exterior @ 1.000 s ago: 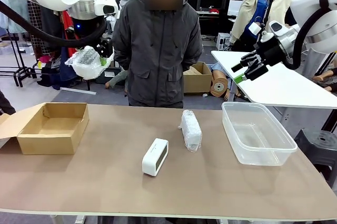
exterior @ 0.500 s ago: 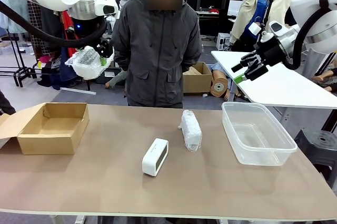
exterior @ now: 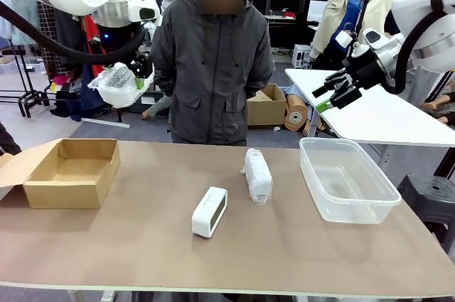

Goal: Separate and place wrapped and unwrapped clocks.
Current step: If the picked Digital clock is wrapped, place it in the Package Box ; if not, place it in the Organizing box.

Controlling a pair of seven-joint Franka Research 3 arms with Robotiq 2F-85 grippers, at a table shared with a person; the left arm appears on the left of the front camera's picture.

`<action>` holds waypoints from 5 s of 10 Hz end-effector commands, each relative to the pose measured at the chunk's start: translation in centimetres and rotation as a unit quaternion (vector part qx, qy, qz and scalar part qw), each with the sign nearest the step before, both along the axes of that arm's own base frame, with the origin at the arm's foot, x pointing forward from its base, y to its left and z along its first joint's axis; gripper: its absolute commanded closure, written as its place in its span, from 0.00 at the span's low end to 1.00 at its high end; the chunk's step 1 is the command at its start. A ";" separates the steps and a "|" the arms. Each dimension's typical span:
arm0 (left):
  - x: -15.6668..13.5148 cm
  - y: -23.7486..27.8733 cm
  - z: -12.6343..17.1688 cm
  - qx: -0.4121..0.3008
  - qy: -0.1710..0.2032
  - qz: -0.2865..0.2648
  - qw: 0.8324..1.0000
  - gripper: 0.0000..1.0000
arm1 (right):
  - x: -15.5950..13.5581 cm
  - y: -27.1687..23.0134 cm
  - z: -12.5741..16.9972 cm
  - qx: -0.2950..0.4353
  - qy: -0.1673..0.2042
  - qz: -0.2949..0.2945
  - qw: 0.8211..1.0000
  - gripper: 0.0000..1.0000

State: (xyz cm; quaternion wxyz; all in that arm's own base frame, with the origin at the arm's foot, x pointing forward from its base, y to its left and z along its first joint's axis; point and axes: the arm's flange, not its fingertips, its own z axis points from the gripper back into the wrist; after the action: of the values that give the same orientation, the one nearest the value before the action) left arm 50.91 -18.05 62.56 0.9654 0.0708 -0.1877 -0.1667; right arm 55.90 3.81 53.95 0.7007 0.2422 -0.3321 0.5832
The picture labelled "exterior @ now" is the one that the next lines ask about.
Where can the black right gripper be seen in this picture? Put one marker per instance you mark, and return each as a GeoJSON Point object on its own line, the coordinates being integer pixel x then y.
{"type": "Point", "coordinates": [366, 67]}

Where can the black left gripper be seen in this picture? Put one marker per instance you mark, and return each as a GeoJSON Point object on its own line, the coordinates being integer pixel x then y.
{"type": "Point", "coordinates": [115, 35]}

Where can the bubble-wrapped clock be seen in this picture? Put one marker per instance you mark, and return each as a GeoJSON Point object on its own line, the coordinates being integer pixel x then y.
{"type": "Point", "coordinates": [117, 89]}
{"type": "Point", "coordinates": [257, 177]}

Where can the white unwrapped digital clock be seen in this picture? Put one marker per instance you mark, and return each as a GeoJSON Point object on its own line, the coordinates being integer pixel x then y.
{"type": "Point", "coordinates": [208, 215]}

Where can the dark plastic bin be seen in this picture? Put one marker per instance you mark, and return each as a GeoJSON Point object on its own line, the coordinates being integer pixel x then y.
{"type": "Point", "coordinates": [156, 101]}

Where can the white side table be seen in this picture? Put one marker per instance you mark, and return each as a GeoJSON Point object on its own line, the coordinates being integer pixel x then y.
{"type": "Point", "coordinates": [373, 121]}

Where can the white computer case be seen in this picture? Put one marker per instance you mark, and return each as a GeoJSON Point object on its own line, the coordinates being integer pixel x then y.
{"type": "Point", "coordinates": [301, 57]}

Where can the brown cardboard spool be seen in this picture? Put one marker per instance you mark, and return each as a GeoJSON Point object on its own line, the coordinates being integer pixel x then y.
{"type": "Point", "coordinates": [295, 115]}

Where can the navy hanging garment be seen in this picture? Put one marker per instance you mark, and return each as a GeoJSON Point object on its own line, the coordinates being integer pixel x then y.
{"type": "Point", "coordinates": [86, 103]}

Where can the person in grey jacket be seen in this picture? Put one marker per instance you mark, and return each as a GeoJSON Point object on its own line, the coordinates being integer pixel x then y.
{"type": "Point", "coordinates": [211, 78]}

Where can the red hanging dress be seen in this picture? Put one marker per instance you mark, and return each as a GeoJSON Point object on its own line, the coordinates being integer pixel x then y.
{"type": "Point", "coordinates": [87, 20]}

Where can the brown cardboard storage box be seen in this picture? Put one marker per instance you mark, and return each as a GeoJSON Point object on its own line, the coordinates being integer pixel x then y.
{"type": "Point", "coordinates": [266, 110]}

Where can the black hanging garment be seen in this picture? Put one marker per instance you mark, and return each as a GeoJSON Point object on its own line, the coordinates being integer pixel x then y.
{"type": "Point", "coordinates": [71, 32]}

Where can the mannequin beige coat blue shirt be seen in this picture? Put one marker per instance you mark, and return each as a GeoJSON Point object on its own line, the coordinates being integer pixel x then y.
{"type": "Point", "coordinates": [336, 7]}

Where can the mannequin pink top grey skirt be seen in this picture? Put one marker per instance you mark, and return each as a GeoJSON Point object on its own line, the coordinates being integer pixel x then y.
{"type": "Point", "coordinates": [423, 89]}

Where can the clear plastic container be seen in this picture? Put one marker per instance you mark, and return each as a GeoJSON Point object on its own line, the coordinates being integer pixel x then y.
{"type": "Point", "coordinates": [348, 181]}

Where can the mannequin feet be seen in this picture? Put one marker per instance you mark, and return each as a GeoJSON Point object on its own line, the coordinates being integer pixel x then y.
{"type": "Point", "coordinates": [435, 106]}

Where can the black metal clothes rack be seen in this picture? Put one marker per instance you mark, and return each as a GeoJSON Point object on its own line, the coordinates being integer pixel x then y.
{"type": "Point", "coordinates": [21, 99]}

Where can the open brown cardboard box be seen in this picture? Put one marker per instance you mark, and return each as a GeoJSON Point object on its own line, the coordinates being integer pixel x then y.
{"type": "Point", "coordinates": [71, 181]}

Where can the black plastic stool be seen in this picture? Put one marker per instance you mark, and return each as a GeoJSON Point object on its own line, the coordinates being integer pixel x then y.
{"type": "Point", "coordinates": [433, 206]}

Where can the dark sleeved arm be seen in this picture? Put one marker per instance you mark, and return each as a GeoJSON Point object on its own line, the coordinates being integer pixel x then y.
{"type": "Point", "coordinates": [9, 140]}

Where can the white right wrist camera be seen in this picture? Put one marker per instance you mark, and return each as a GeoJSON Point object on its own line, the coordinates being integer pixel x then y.
{"type": "Point", "coordinates": [343, 39]}

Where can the white rail on floor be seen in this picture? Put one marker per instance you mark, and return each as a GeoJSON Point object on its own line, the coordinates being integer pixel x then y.
{"type": "Point", "coordinates": [106, 123]}

